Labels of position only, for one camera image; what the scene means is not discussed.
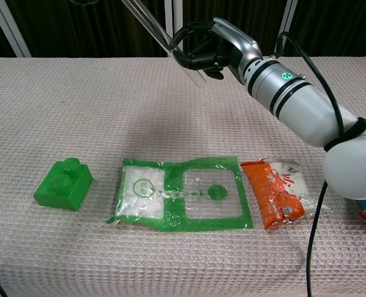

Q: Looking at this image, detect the green clear plastic bag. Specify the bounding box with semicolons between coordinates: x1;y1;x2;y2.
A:
105;156;254;233

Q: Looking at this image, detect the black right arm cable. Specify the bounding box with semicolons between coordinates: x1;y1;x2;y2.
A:
274;32;346;297

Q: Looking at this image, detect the clear glass test tube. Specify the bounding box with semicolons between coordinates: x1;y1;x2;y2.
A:
120;0;207;88

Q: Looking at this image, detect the orange white snack bag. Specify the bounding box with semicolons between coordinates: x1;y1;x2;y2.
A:
240;158;332;230

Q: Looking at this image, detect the green toy building block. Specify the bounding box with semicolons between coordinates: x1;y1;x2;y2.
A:
33;157;94;212

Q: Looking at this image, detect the beige waffle tablecloth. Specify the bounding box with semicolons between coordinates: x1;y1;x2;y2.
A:
0;56;366;297

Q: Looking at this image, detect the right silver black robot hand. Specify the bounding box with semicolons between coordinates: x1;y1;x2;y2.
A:
168;17;263;86

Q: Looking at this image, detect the white partition post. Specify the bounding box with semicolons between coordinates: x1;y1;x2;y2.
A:
0;0;32;58
274;0;298;58
164;0;183;58

